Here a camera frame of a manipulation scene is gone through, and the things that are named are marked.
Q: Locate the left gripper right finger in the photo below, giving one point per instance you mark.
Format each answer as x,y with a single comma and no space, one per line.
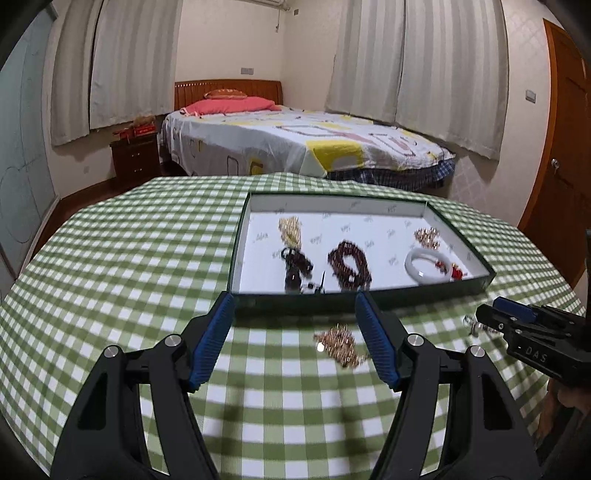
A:
485,436

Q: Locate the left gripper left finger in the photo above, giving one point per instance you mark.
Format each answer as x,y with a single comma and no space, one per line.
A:
103,437

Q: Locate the red tassel gold charm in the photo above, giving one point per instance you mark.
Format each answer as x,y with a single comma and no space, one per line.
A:
452,271

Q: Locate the white jade bangle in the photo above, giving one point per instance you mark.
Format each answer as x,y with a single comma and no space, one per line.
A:
420,266

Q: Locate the rose gold chain brooch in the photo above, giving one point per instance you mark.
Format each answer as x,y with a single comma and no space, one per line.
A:
340,345

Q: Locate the person right hand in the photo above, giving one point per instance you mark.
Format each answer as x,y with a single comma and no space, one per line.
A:
559,396

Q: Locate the wooden door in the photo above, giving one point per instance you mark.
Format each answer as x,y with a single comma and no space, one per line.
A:
557,214

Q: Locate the green shallow tray box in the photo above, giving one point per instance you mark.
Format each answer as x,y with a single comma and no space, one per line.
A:
280,263

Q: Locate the frosted glass wardrobe door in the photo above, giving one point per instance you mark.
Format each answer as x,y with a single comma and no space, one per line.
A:
27,190

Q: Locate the dark wooden nightstand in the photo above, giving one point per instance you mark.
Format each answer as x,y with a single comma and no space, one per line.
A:
135,160

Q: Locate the bed with patterned sheet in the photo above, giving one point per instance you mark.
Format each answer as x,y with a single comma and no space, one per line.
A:
310,143

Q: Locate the right window curtain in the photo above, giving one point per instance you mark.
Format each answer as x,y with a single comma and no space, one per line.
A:
440,68

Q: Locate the window curtain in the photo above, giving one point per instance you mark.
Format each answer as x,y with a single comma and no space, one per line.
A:
115,61
440,68

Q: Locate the red boxes on nightstand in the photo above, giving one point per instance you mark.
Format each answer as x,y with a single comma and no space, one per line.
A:
140,126

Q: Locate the red pink pillow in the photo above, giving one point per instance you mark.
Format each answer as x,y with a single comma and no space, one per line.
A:
229,106

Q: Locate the wooden headboard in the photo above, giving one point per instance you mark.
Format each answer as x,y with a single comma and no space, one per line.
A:
188,92

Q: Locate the orange embroidered cushion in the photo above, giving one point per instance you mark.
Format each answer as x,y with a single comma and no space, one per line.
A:
225,94

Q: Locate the left window curtain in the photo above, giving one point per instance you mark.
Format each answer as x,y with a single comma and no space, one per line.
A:
115,61

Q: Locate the wall air conditioner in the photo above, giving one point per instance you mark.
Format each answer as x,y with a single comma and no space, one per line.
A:
278,4

